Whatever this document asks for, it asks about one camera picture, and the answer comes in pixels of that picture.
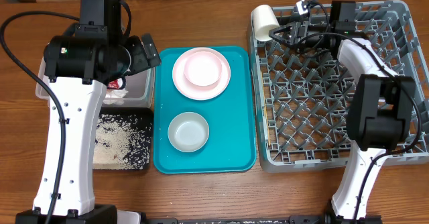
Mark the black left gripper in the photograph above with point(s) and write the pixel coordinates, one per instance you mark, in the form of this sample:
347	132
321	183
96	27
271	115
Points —
141	60

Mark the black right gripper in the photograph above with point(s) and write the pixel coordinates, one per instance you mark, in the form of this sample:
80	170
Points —
283	41

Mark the cream cup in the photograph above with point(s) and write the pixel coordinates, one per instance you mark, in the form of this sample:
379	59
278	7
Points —
264	20

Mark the red foil wrapper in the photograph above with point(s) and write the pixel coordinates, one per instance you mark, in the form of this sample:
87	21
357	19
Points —
117	84

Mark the white napkin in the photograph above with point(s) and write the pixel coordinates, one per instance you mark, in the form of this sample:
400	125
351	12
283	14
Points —
115	97

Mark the large pink plate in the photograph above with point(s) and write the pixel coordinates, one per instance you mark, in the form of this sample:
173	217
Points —
200	93

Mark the grey bowl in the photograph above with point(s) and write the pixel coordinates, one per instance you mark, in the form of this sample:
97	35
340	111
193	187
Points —
188	132

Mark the white rice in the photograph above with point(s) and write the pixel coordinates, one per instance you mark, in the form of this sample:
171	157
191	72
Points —
114	143

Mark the wooden chopstick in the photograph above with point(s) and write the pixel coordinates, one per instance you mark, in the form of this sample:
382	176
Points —
266	126

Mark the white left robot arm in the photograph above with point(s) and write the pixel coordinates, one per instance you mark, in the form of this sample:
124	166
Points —
79	71

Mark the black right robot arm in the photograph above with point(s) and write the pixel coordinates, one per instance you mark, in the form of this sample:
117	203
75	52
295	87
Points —
379	116

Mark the clear plastic waste bin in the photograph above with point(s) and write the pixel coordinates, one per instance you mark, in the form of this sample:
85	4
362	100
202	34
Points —
140	88

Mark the grey dish rack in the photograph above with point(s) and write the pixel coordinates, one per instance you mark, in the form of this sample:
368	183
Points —
308	95

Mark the black tray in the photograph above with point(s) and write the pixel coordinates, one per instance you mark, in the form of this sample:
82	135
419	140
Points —
134	116

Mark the teal serving tray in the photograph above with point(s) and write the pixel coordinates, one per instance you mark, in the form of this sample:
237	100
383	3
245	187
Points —
203	111

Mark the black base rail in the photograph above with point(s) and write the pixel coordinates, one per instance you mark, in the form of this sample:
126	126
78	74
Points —
293	219

